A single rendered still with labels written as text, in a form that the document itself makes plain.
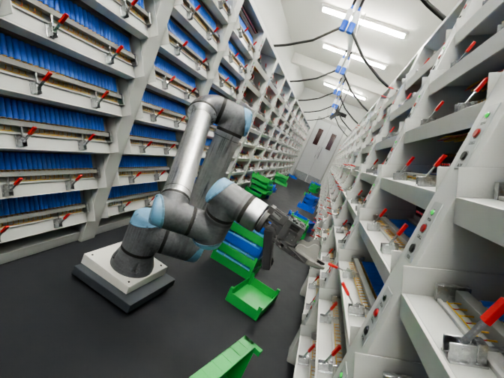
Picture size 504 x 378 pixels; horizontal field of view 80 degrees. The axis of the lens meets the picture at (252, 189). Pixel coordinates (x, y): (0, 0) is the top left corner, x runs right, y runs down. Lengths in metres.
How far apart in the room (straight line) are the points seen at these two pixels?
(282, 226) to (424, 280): 0.37
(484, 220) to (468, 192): 0.10
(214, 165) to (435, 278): 0.92
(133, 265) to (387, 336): 1.05
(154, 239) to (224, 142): 0.51
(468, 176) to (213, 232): 0.62
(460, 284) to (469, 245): 0.07
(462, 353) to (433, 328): 0.08
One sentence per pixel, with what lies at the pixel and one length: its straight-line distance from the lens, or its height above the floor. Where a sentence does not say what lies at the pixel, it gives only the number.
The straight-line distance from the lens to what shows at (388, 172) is 1.29.
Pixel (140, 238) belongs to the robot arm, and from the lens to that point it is 1.36.
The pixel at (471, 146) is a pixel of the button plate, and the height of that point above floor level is 1.00.
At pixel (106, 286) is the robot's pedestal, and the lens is 1.43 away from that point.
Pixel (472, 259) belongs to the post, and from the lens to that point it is 0.64.
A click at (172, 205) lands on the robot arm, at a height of 0.59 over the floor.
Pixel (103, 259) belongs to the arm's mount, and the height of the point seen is 0.10.
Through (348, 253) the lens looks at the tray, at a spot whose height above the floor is 0.57.
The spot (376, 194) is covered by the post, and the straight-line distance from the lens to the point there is 1.29.
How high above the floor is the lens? 0.87
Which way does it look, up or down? 10 degrees down
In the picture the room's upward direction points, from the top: 23 degrees clockwise
